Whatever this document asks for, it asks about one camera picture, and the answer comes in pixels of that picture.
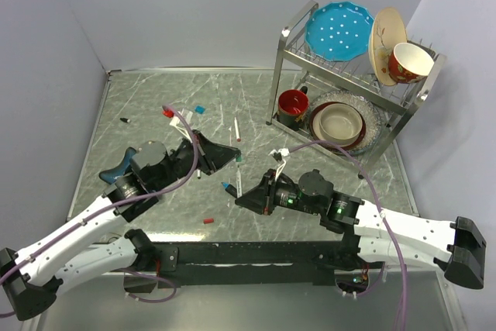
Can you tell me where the red pen cap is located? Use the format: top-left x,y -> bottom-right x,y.
203,218 -> 215,225

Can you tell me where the red black mug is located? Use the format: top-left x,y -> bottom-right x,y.
277,86 -> 309,129

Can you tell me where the white green marker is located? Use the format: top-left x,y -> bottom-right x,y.
236,165 -> 243,198

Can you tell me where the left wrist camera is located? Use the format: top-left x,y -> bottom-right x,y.
162,106 -> 193,140

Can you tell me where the black blue highlighter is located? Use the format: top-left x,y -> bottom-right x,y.
222,182 -> 238,198

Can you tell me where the beige bowl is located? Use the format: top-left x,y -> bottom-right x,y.
319,102 -> 363,146

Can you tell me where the blue polka dot plate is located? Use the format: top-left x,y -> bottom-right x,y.
305,2 -> 374,62

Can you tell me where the red rimmed plate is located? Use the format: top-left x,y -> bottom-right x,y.
309,102 -> 366,149

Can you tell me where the blue pen cap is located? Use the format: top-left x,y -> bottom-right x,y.
195,105 -> 205,114

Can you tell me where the glass patterned plate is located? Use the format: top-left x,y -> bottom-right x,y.
305,90 -> 383,156

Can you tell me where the blue star dish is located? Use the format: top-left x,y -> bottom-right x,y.
98,147 -> 136,184

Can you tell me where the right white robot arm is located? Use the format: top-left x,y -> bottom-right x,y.
235,169 -> 487,290

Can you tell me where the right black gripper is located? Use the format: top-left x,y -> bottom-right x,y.
235,168 -> 321,215

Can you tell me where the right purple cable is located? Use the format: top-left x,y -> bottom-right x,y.
286,140 -> 408,331

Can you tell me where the black base bar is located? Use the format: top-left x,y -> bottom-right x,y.
104,240 -> 388,289

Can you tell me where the cream floral plate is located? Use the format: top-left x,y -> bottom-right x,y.
368,7 -> 407,86

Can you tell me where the purple cable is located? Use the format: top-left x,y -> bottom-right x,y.
286,140 -> 408,331
0,104 -> 201,319

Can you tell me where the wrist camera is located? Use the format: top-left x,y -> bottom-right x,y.
162,106 -> 193,140
269,148 -> 290,181

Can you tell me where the white red acrylic marker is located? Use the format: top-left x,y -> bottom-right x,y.
233,117 -> 241,142

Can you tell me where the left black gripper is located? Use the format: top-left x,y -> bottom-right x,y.
152,129 -> 240,191

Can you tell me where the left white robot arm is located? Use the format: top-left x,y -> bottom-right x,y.
1,130 -> 241,321

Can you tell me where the red floral bowl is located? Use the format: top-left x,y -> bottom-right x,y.
387,42 -> 435,84

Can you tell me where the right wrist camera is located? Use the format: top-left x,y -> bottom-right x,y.
269,148 -> 290,181

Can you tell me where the steel dish rack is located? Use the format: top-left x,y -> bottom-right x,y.
266,1 -> 446,171

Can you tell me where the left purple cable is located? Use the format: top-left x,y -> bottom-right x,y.
0,104 -> 201,319

